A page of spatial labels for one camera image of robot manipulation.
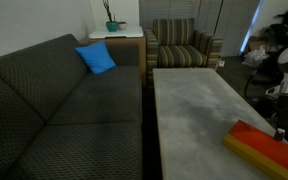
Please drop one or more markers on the orange book with yellow spine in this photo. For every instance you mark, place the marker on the orange book with yellow spine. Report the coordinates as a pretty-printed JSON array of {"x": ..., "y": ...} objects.
[{"x": 259, "y": 149}]

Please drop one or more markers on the grey top coffee table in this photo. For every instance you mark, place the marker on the grey top coffee table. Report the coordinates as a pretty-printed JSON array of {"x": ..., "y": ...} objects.
[{"x": 195, "y": 110}]

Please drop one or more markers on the dark clutter pile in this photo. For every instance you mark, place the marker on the dark clutter pile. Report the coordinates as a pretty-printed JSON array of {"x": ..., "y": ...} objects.
[{"x": 263, "y": 53}]

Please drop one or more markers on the striped armchair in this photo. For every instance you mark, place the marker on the striped armchair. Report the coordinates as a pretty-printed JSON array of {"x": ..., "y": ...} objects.
[{"x": 175, "y": 43}]

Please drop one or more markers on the wooden side table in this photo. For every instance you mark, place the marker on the wooden side table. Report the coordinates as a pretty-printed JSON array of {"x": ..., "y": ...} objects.
[{"x": 135, "y": 45}]

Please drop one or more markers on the white board on side table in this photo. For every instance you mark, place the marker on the white board on side table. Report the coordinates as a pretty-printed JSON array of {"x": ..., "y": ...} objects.
[{"x": 129, "y": 32}]

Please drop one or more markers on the small white plant pot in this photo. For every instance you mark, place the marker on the small white plant pot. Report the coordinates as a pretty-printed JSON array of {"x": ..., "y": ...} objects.
[{"x": 122, "y": 25}]

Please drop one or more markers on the blue throw pillow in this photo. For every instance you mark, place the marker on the blue throw pillow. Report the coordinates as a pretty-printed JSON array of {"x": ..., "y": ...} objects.
[{"x": 97, "y": 57}]

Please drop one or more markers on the plant in teal pot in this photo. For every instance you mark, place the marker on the plant in teal pot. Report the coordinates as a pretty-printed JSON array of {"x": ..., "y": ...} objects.
[{"x": 111, "y": 24}]

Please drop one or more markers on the dark grey fabric sofa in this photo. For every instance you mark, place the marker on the dark grey fabric sofa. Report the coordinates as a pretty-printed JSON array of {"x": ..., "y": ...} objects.
[{"x": 59, "y": 121}]

